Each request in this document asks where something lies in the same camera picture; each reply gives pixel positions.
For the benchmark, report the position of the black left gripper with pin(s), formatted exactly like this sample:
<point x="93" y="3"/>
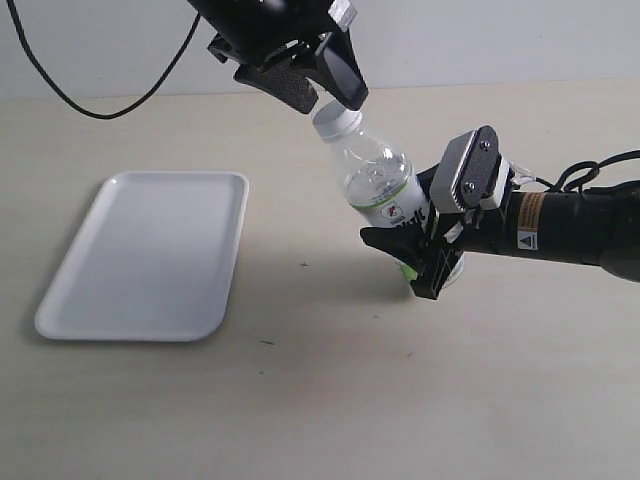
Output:
<point x="250" y="31"/>

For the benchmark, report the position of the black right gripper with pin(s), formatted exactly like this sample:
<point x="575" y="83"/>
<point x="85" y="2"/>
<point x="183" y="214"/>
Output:
<point x="435" y="252"/>

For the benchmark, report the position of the clear plastic water bottle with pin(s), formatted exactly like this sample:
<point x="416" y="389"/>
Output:
<point x="377" y="179"/>

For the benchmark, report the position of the white bottle cap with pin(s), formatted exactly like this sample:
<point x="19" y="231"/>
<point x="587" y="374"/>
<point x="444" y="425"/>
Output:
<point x="334" y="121"/>

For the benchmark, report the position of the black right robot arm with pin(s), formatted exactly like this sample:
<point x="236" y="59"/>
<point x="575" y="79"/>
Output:
<point x="565" y="223"/>

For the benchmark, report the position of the white rectangular plastic tray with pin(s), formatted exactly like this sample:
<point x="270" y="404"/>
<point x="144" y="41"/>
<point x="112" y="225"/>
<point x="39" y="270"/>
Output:
<point x="152" y="261"/>

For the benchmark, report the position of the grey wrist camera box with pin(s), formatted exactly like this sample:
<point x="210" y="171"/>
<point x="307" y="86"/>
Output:
<point x="472" y="172"/>

